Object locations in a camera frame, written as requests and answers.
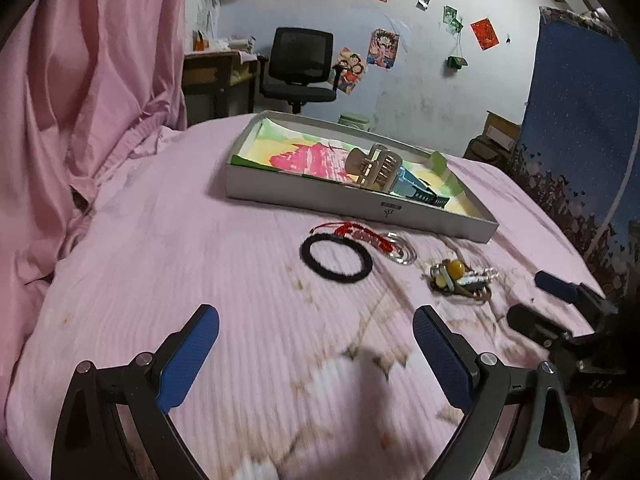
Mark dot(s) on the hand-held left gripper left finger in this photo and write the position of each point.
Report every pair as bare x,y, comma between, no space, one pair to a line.
190,355

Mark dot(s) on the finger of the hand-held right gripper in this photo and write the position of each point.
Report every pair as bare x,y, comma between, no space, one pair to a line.
555,282
530,322

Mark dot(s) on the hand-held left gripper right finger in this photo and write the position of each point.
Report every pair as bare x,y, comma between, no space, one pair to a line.
440,355

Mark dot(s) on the white pearl hair clip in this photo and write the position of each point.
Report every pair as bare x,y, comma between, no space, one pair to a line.
480,276

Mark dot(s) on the grey cardboard box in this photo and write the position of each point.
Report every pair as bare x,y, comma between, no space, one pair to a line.
325,200

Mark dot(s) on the blue starry cloth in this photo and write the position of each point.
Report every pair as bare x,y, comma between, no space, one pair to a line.
575,110

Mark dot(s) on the beige hair claw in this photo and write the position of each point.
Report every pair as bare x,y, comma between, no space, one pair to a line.
372,167

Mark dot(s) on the green plastic stool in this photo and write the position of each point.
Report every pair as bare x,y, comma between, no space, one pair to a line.
354,121

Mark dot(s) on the wooden desk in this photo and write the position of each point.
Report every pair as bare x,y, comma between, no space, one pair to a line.
205,62

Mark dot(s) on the pink curtain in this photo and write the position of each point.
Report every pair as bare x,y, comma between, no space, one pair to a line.
100,60

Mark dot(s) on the orange desk item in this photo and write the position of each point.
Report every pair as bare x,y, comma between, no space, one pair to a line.
200,41

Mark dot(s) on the pile of desk papers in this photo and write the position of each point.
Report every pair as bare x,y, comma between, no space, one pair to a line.
232,43

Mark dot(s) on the black office chair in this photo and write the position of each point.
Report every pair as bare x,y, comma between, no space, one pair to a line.
302,52

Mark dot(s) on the green hanging wall ornament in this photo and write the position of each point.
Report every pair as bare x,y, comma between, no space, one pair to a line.
456,61

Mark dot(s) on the red wall paper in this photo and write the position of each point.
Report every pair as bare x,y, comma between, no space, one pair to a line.
484,33

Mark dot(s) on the green wall photo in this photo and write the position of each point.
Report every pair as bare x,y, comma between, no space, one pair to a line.
451,17

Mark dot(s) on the cartoon boy wall poster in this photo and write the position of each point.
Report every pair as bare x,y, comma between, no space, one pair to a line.
384,49

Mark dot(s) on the cartoon group wall poster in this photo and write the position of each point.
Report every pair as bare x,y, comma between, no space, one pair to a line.
350,70

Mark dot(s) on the small dark wall photo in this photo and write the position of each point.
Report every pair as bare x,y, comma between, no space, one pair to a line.
423,2

